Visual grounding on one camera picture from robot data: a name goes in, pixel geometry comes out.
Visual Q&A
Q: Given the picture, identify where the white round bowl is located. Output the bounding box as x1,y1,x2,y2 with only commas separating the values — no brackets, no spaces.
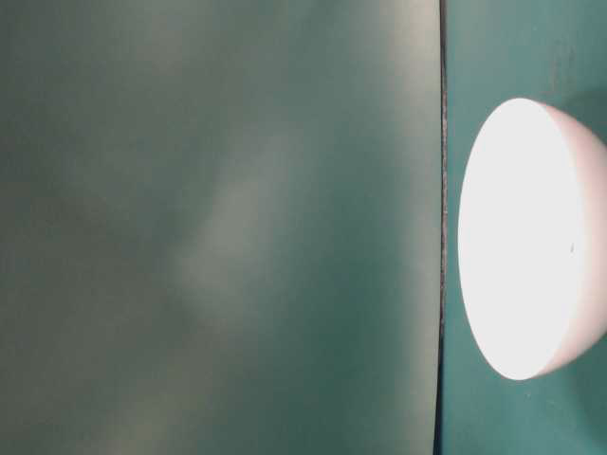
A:
457,98,606,380

